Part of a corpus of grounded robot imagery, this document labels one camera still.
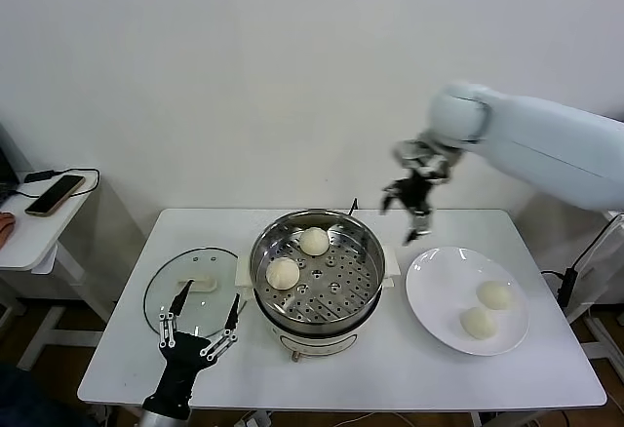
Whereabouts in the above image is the white side table with label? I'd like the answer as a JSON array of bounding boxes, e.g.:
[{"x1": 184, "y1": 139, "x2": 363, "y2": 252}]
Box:
[{"x1": 567, "y1": 210, "x2": 624, "y2": 365}]

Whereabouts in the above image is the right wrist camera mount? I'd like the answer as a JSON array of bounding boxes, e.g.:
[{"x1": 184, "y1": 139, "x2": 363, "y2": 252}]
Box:
[{"x1": 392, "y1": 136, "x2": 464, "y2": 184}]

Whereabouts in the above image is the dark laptop beside phone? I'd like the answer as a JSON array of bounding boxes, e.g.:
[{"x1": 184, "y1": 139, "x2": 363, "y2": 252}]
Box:
[{"x1": 0, "y1": 146, "x2": 20, "y2": 204}]

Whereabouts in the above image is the black power adapter cable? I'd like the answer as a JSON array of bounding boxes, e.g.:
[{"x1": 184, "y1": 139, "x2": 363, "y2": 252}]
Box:
[{"x1": 539, "y1": 214, "x2": 624, "y2": 309}]

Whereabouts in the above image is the person's bare hand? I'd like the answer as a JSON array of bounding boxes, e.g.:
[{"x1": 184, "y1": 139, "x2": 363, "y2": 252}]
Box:
[{"x1": 0, "y1": 212, "x2": 16, "y2": 249}]

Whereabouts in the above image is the gold-edged black smartphone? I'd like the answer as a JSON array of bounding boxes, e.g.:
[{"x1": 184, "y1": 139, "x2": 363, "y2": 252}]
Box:
[{"x1": 23, "y1": 175, "x2": 87, "y2": 217}]

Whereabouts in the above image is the person's dark blue clothing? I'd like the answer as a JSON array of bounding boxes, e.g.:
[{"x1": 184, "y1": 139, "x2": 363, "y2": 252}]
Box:
[{"x1": 0, "y1": 362, "x2": 67, "y2": 427}]

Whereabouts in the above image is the steel steamer pot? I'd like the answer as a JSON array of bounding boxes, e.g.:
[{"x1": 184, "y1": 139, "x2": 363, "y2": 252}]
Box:
[{"x1": 233, "y1": 244, "x2": 400, "y2": 364}]

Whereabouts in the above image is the white ceramic plate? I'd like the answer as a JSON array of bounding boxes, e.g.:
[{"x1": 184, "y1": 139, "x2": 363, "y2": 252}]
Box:
[{"x1": 404, "y1": 246, "x2": 531, "y2": 356}]

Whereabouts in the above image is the glass lid with white handle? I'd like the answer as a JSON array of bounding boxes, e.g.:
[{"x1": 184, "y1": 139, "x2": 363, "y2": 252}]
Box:
[{"x1": 142, "y1": 246, "x2": 250, "y2": 343}]

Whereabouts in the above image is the perforated steel steamer basket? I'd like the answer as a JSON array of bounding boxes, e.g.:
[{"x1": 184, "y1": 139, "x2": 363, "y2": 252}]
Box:
[{"x1": 249, "y1": 209, "x2": 385, "y2": 326}]

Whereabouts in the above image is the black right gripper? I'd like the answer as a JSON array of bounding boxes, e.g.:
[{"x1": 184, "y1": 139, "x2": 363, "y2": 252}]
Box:
[{"x1": 379, "y1": 173, "x2": 436, "y2": 248}]

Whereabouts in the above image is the white side table with phone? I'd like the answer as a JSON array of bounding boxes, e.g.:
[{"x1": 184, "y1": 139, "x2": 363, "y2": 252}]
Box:
[{"x1": 0, "y1": 171, "x2": 116, "y2": 374}]

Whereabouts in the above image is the white steamed baozi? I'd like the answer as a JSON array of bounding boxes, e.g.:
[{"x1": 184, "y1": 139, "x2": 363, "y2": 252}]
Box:
[
  {"x1": 476, "y1": 280, "x2": 515, "y2": 311},
  {"x1": 265, "y1": 256, "x2": 301, "y2": 291},
  {"x1": 459, "y1": 305, "x2": 499, "y2": 341},
  {"x1": 298, "y1": 226, "x2": 331, "y2": 257}
]

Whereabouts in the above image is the black charger with cable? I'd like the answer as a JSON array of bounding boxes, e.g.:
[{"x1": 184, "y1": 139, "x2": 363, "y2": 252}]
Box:
[{"x1": 9, "y1": 167, "x2": 102, "y2": 202}]

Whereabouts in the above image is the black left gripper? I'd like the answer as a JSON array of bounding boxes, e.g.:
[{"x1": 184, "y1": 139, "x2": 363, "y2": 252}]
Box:
[{"x1": 140, "y1": 279, "x2": 242, "y2": 421}]

